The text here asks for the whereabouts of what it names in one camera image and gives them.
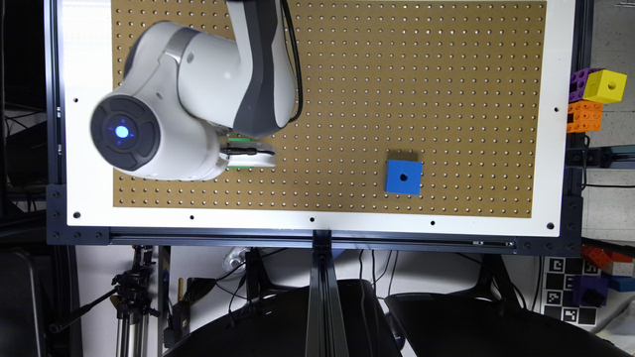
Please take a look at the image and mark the orange interlocking blocks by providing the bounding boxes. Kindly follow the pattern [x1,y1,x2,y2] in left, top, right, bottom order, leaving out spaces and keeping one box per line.
[567,100,602,133]

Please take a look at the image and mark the yellow block with hole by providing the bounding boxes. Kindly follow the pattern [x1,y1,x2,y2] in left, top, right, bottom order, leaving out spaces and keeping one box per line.
[582,69,627,104]

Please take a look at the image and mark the black aluminium frame rail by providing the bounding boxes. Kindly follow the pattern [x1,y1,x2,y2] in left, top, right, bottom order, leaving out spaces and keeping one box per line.
[47,184,582,356]

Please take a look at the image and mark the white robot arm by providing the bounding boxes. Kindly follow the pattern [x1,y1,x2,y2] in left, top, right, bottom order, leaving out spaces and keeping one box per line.
[90,1,301,180]

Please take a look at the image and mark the black chair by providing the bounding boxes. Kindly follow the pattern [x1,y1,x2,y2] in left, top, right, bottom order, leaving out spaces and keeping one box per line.
[385,293,626,357]
[167,280,401,357]

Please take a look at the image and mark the black chair left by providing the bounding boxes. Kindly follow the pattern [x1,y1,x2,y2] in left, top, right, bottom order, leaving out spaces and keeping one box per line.
[167,280,401,357]

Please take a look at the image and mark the black camera tripod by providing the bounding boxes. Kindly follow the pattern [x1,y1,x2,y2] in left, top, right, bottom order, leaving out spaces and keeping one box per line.
[49,245,161,357]

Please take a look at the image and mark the white table frame panel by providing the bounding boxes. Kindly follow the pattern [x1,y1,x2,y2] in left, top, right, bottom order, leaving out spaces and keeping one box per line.
[59,1,574,218]

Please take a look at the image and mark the dark purple block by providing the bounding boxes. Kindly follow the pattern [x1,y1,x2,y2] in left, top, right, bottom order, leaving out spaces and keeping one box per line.
[572,276,608,307]

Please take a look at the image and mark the red-orange blocks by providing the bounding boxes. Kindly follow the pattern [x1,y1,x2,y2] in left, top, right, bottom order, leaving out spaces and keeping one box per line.
[580,245,633,269]

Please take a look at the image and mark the brown perforated pegboard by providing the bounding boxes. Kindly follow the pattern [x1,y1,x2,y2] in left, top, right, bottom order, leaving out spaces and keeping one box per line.
[112,1,547,218]

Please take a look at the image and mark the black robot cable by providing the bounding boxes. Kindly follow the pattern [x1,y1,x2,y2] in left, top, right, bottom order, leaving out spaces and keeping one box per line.
[279,0,305,124]

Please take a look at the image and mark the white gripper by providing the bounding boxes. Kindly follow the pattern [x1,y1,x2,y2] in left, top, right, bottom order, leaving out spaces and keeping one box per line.
[221,141,277,168]

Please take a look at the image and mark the blue block with hole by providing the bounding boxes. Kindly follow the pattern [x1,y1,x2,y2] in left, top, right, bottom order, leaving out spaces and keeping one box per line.
[384,160,423,195]

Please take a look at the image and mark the green block with hole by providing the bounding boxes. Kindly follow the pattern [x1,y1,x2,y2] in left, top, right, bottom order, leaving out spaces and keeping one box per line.
[228,137,251,169]

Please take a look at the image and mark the black-white fiducial marker sheet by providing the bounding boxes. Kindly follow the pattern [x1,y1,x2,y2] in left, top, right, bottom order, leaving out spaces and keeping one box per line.
[540,257,600,327]

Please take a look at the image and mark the blue flat block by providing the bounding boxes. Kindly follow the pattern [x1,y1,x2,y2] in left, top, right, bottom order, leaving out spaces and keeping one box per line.
[609,276,635,293]

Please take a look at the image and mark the black chair right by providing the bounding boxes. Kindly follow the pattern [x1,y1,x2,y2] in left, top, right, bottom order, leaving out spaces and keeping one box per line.
[385,293,626,357]

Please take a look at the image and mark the purple interlocking block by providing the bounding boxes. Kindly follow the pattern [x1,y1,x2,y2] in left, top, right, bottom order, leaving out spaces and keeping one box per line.
[569,68,601,103]

